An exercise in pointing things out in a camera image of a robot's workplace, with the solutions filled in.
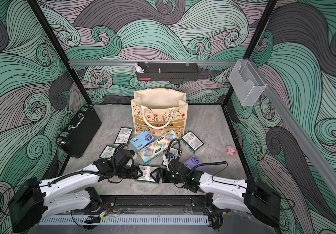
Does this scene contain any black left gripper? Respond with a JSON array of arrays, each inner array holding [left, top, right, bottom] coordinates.
[[115, 165, 145, 179]]

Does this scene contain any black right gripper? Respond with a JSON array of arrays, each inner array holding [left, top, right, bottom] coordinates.
[[150, 168, 187, 184]]

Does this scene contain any green white tissue pack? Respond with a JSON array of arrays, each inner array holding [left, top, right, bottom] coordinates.
[[136, 165, 159, 183]]

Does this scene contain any purple tissue pack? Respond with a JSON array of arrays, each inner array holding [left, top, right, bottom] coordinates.
[[184, 156, 207, 173]]

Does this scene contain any floral canvas tote bag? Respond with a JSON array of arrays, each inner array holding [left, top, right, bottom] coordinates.
[[130, 88, 188, 137]]

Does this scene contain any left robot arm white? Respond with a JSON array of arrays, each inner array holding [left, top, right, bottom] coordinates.
[[8, 159, 143, 233]]

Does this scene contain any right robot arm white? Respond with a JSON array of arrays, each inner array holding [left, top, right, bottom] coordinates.
[[145, 168, 282, 227]]

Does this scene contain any blue dog tissue pack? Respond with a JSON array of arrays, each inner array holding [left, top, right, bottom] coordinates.
[[130, 130, 154, 151]]

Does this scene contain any elephant print tissue pack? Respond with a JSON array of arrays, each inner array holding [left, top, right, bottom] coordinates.
[[139, 130, 179, 163]]

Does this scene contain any black briefcase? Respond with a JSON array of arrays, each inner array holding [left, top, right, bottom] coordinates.
[[55, 104, 102, 159]]

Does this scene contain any pink toy figure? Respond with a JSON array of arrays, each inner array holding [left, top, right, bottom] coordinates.
[[226, 145, 238, 156]]

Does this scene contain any white rabbit figurine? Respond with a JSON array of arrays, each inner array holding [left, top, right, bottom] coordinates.
[[134, 63, 144, 73]]

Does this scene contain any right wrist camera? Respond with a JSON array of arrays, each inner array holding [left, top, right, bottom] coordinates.
[[166, 155, 187, 173]]

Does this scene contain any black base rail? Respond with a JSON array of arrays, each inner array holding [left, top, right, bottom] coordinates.
[[100, 195, 222, 214]]

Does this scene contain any white slotted cable duct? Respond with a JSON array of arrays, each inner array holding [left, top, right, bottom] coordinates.
[[39, 215, 209, 226]]

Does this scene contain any black wall shelf tray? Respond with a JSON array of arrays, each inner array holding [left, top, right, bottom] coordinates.
[[136, 63, 199, 82]]

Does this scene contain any black corner frame post left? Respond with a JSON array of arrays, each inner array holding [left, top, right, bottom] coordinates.
[[27, 0, 92, 104]]

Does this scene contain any black corner frame post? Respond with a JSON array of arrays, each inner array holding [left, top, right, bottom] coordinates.
[[223, 1, 277, 107], [27, 0, 92, 104]]

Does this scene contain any aluminium wall rail back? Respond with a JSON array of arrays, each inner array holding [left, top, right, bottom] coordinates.
[[68, 59, 237, 67]]

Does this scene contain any aluminium wall rail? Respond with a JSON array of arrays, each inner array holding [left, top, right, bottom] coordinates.
[[248, 58, 336, 226], [68, 59, 237, 67]]

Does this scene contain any clear acrylic wall box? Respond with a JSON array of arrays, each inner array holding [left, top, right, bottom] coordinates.
[[229, 59, 266, 107]]

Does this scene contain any black corner frame post right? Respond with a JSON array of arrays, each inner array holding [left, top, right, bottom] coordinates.
[[223, 1, 277, 107]]

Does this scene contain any aluminium wall rail right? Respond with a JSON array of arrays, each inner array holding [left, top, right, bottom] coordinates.
[[248, 58, 336, 226]]

